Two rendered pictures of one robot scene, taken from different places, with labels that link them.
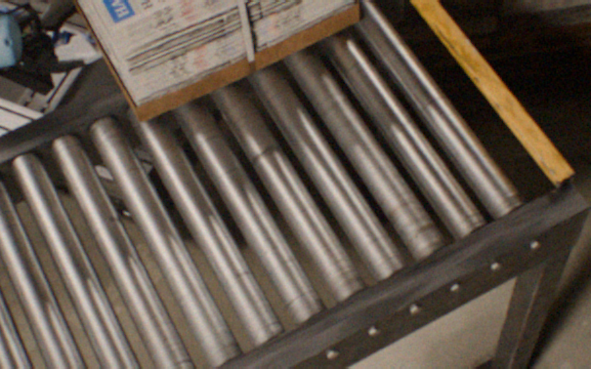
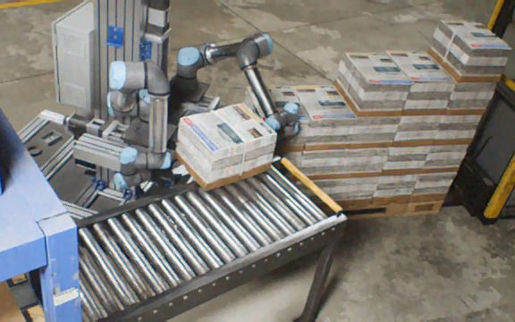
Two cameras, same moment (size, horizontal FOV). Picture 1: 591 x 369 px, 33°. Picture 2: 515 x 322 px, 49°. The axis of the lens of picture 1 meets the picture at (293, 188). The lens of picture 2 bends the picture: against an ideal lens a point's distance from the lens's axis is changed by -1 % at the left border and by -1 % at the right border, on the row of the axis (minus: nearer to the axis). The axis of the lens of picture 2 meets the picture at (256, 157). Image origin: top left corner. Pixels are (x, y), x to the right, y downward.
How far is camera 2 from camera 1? 1.41 m
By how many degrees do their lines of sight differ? 28
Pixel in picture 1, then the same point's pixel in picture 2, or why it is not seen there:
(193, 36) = (229, 161)
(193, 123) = (222, 193)
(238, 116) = (236, 191)
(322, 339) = (275, 249)
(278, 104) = (249, 190)
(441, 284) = (308, 235)
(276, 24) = (249, 164)
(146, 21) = (221, 151)
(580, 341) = (331, 310)
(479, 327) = (293, 306)
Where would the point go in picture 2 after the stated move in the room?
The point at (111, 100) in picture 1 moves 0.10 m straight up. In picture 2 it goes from (193, 185) to (195, 168)
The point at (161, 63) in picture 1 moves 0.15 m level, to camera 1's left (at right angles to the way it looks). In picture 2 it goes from (218, 169) to (185, 171)
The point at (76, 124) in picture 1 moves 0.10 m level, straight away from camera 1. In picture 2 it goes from (182, 191) to (172, 178)
